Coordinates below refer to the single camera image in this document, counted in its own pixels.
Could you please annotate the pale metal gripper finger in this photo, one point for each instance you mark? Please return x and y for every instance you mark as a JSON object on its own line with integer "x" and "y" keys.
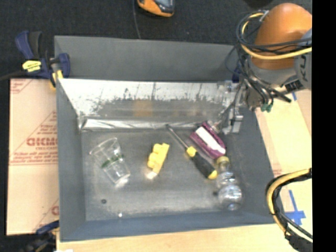
{"x": 228, "y": 86}
{"x": 236, "y": 123}

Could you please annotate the purple and white bottle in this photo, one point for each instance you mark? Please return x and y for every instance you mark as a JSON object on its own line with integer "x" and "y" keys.
{"x": 208, "y": 142}

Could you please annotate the yellow and black screwdriver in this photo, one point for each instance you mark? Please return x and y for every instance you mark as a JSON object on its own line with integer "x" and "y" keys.
{"x": 200, "y": 163}

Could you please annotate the clear plastic bottle yellow cap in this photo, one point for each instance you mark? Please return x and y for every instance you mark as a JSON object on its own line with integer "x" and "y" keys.
{"x": 229, "y": 190}

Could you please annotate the yellow toy block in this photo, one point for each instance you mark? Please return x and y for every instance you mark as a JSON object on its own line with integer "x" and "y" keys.
{"x": 158, "y": 156}

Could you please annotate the grey metal bin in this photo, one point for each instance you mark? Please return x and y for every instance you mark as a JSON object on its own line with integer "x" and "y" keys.
{"x": 162, "y": 193}

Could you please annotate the clear plastic cup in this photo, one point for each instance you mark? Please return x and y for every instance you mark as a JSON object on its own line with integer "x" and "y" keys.
{"x": 111, "y": 160}

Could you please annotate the brown cardboard board red print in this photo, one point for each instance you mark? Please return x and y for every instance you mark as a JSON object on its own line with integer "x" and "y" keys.
{"x": 31, "y": 182}

